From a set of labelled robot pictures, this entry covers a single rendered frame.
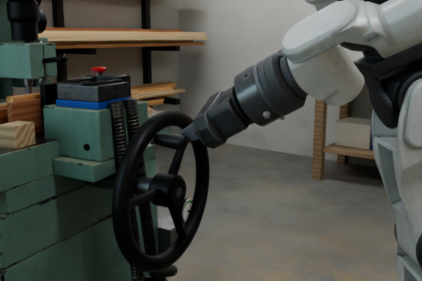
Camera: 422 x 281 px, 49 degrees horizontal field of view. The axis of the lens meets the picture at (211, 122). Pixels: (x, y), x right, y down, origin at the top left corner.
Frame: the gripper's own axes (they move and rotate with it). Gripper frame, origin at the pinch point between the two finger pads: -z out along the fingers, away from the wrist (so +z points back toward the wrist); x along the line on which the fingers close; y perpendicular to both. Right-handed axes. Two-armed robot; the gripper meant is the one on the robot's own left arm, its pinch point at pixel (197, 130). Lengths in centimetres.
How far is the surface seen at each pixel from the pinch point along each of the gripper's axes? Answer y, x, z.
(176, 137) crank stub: 1.3, -2.6, -2.3
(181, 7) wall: 20, 392, -173
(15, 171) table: 11.8, -12.0, -25.2
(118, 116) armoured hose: 8.7, 1.1, -12.0
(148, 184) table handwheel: -4.4, -0.3, -15.0
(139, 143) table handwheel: 4.0, -5.5, -6.7
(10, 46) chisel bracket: 30.7, 10.2, -29.9
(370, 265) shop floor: -132, 116, -40
